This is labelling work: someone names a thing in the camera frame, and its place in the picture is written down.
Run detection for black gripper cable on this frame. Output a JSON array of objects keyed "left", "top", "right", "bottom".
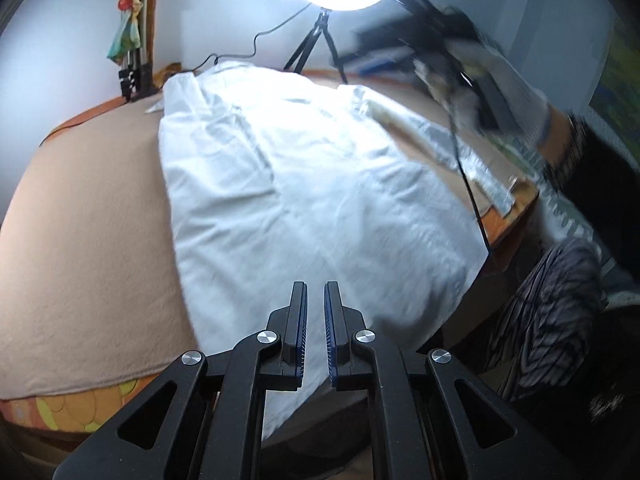
[{"left": 445, "top": 100, "right": 496, "bottom": 262}]

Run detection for small black tripod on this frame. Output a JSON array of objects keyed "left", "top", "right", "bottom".
[{"left": 283, "top": 9, "right": 349, "bottom": 85}]

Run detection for colourful hanging cloth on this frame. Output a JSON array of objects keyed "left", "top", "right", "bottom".
[{"left": 106, "top": 0, "right": 151, "bottom": 64}]

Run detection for yellow green wall painting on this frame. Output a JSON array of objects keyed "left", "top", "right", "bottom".
[{"left": 589, "top": 15, "right": 640, "bottom": 123}]

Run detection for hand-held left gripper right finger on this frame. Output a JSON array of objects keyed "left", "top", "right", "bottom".
[{"left": 324, "top": 281, "right": 581, "bottom": 480}]

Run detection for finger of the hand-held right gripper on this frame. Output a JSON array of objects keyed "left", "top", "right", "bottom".
[
  {"left": 354, "top": 16, "right": 426, "bottom": 51},
  {"left": 344, "top": 50, "right": 418, "bottom": 75}
]

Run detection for person's right hand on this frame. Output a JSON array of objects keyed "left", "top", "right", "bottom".
[{"left": 414, "top": 35, "right": 552, "bottom": 147}]

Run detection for white shirt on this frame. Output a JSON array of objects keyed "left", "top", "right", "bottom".
[{"left": 159, "top": 60, "right": 518, "bottom": 443}]

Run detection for beige table cover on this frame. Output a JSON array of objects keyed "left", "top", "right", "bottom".
[{"left": 0, "top": 62, "right": 543, "bottom": 433}]

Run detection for person's striped grey trousers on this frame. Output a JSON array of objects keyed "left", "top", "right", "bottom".
[{"left": 480, "top": 237, "right": 609, "bottom": 402}]

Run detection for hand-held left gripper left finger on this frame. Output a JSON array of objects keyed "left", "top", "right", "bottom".
[{"left": 52, "top": 281, "right": 308, "bottom": 480}]

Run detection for black ring light cable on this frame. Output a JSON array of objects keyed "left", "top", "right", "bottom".
[{"left": 190, "top": 0, "right": 321, "bottom": 73}]

